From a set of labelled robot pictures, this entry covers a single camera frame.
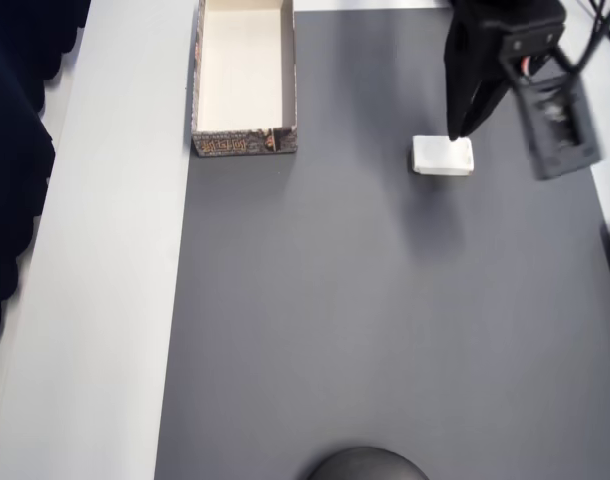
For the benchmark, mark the white rectangular block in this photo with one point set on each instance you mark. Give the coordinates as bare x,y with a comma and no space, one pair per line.
440,157

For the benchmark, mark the patterned cardboard box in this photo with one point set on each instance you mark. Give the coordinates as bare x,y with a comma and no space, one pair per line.
245,75

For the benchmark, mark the grey desk mat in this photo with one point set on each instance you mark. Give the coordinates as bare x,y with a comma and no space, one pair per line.
335,300

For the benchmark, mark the black round stand base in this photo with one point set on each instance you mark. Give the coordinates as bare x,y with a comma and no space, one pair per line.
367,465

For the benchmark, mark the dark blue curtain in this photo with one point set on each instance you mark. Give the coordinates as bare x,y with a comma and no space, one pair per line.
10,150

